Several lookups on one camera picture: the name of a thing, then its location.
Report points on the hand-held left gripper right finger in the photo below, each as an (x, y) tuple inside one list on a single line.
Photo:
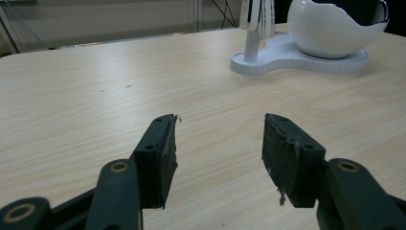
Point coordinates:
[(290, 166)]

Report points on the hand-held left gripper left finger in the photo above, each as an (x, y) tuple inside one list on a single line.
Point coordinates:
[(154, 172)]

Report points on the white egg-shaped bowl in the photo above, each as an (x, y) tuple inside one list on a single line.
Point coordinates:
[(322, 32)]

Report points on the grey metal pole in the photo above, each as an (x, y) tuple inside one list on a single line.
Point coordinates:
[(198, 16)]

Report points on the grey metal stand leg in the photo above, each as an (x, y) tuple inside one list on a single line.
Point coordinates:
[(9, 30)]

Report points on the white stand with post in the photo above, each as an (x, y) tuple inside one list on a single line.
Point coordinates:
[(281, 59)]

